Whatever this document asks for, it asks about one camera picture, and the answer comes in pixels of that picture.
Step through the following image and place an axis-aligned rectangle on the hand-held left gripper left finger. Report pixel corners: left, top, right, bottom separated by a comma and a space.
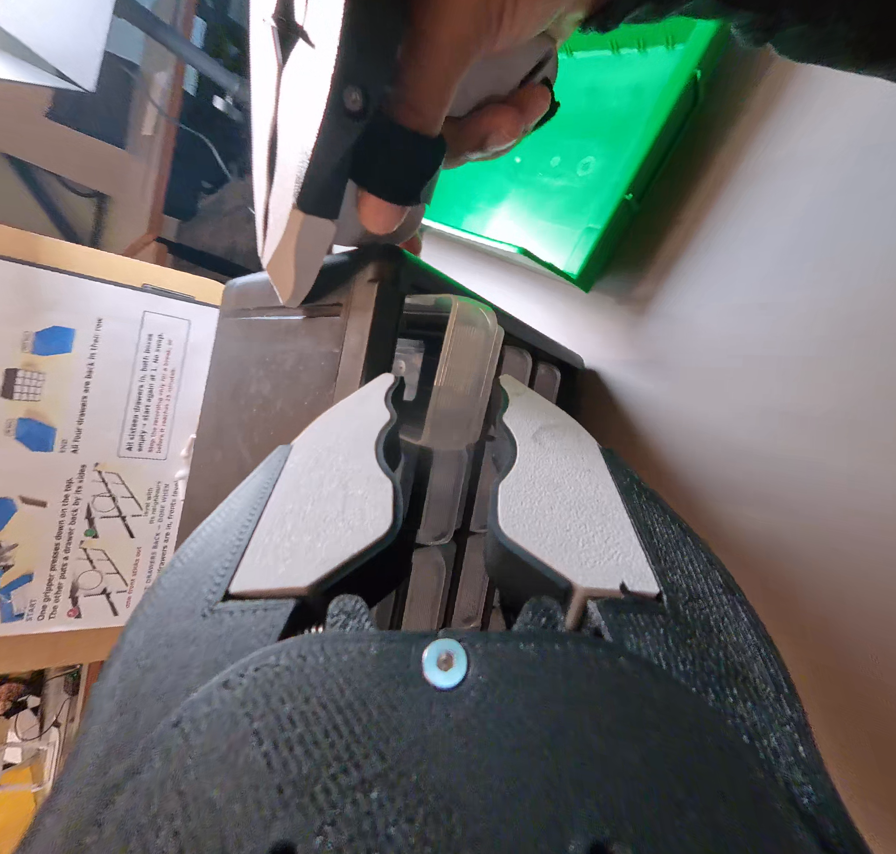
227, 373, 407, 634

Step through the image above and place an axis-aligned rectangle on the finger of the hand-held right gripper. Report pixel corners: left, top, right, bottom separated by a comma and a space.
268, 0, 405, 307
248, 0, 310, 262

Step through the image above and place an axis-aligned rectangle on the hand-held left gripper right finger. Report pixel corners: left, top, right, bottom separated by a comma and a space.
486, 375, 662, 634

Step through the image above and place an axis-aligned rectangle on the black drawer cabinet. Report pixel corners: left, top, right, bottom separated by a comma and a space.
178, 245, 585, 631

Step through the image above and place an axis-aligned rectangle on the green plastic bin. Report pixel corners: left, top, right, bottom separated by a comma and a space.
420, 18, 725, 294

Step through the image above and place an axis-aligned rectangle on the clear plastic drawer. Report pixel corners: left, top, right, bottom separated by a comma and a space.
399, 294, 506, 546

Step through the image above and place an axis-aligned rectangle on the pale desk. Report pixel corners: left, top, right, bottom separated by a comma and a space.
420, 21, 896, 854

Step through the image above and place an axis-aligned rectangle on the grey light stand pole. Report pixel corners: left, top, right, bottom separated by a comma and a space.
115, 0, 249, 120

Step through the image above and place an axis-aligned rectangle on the set of clear drawers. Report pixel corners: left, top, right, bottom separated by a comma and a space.
381, 347, 564, 631

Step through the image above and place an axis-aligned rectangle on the white reflector panel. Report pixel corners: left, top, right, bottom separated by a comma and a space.
0, 0, 127, 92

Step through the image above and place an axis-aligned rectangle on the white instruction sheet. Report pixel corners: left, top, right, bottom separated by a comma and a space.
0, 258, 221, 638

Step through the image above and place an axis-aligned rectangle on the instruction sheet on board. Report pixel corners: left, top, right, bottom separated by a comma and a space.
0, 224, 225, 676

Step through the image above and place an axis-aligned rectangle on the cluttered side table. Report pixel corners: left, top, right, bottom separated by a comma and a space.
0, 665, 92, 834

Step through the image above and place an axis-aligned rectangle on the yellow object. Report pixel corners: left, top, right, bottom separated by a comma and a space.
0, 763, 53, 823

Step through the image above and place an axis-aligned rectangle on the elastic cord with white toggles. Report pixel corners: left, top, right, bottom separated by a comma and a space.
175, 433, 200, 501

